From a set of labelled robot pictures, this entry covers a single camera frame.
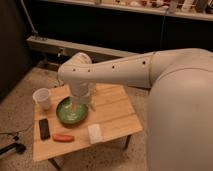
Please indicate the long wooden shelf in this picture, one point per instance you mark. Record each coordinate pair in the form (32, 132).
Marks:
(134, 6)

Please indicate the green bowl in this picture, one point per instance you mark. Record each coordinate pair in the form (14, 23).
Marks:
(69, 116)

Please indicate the orange carrot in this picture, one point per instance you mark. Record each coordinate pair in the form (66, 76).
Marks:
(62, 138)

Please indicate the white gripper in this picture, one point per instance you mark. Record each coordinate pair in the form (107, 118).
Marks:
(81, 94)

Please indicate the white sponge block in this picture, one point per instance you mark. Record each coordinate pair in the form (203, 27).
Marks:
(95, 133)

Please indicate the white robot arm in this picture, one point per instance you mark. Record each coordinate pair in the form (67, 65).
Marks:
(180, 103)

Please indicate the low metal rail base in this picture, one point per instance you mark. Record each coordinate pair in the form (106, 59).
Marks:
(65, 48)

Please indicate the small wooden table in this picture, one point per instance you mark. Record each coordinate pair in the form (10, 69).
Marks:
(113, 112)

